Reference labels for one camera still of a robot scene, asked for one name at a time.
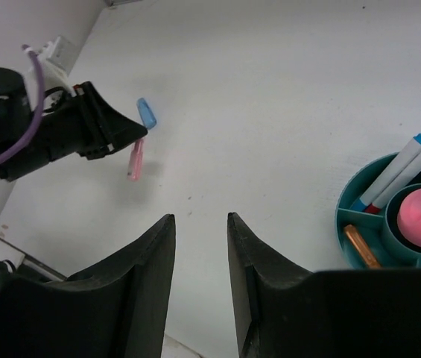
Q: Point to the blue correction tape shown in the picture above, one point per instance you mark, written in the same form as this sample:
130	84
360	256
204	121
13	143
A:
146	114

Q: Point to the orange correction tape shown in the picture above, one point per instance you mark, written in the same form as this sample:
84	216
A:
360	245

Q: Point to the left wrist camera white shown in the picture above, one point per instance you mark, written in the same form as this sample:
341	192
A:
56	60

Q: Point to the teal round organizer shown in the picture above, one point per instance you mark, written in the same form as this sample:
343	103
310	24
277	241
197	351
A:
379	231

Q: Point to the pink correction tape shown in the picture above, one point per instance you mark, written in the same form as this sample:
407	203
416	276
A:
135	162

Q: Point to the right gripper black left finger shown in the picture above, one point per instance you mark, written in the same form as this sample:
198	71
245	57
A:
114	308

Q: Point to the red capped marker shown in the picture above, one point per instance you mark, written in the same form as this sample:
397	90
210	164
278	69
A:
401	180

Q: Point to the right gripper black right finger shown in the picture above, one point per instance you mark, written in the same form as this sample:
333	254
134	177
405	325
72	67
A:
284	310

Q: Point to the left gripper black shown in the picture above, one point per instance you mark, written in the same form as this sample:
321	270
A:
88	126

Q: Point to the blue capped marker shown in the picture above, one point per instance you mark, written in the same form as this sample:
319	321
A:
390	172

